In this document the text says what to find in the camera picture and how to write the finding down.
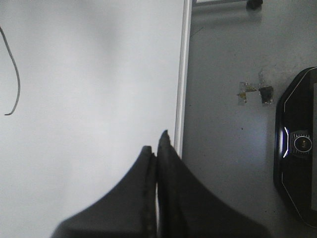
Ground white whiteboard with metal frame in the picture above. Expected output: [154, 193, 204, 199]
[0, 0, 184, 238]

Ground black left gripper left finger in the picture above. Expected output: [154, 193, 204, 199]
[52, 146, 157, 238]

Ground grey metal stand leg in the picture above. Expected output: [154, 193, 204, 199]
[192, 0, 247, 7]

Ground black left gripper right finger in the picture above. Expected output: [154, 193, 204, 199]
[157, 130, 270, 238]

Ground black robot base with light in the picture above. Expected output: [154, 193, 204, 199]
[273, 67, 317, 228]

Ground tape scraps on floor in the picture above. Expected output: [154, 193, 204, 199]
[236, 69, 274, 106]

